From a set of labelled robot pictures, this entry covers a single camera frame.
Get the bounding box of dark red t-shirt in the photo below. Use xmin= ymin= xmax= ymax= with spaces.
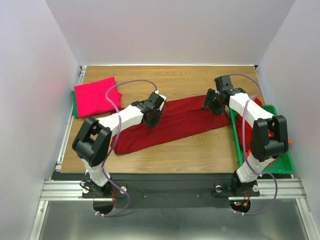
xmin=113 ymin=95 xmax=231 ymax=155

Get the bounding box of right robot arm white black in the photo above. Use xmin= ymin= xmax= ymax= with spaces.
xmin=202 ymin=75 xmax=289 ymax=195

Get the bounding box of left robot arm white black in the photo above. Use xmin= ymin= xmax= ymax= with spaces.
xmin=72 ymin=90 xmax=167 ymax=197

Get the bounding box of folded pink t-shirt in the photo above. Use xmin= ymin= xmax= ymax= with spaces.
xmin=73 ymin=77 xmax=122 ymax=119

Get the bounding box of orange t-shirt in bin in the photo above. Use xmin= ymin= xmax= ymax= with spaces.
xmin=245 ymin=131 xmax=292 ymax=168

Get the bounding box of folded green t-shirt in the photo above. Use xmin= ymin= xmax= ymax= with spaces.
xmin=71 ymin=91 xmax=79 ymax=119

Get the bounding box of green plastic bin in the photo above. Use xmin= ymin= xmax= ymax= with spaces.
xmin=229 ymin=109 xmax=295 ymax=174

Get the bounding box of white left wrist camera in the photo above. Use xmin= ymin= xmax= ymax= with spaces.
xmin=154 ymin=90 xmax=167 ymax=101

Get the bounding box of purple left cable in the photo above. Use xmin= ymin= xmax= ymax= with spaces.
xmin=105 ymin=79 xmax=161 ymax=218

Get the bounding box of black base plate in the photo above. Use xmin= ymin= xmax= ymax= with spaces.
xmin=82 ymin=172 xmax=261 ymax=209

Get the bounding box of aluminium frame rail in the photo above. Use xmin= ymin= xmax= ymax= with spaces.
xmin=40 ymin=178 xmax=307 ymax=202

